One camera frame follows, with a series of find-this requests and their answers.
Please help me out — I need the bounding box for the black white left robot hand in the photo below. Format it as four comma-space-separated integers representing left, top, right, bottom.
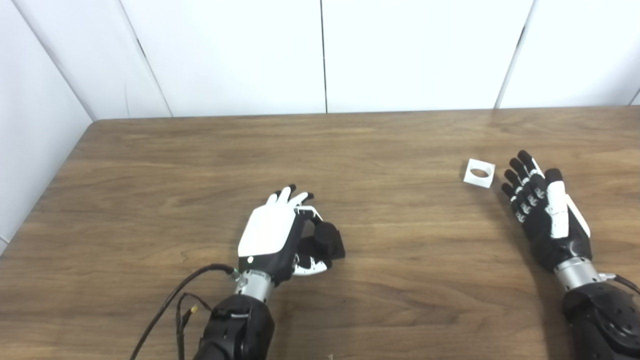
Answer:
237, 184, 331, 286

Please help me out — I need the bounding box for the black peg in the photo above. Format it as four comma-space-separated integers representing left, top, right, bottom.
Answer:
299, 221, 346, 268

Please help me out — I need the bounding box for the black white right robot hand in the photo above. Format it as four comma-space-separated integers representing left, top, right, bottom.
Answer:
501, 150, 593, 273

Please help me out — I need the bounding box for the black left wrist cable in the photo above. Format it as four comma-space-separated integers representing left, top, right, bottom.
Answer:
130, 264, 241, 360

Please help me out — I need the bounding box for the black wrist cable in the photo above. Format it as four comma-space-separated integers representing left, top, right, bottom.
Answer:
130, 264, 241, 360
600, 272, 640, 296

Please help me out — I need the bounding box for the white square piece with hole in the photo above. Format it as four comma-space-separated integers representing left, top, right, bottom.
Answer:
463, 158, 496, 189

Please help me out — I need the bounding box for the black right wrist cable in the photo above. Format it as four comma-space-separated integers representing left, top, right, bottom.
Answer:
600, 272, 640, 296

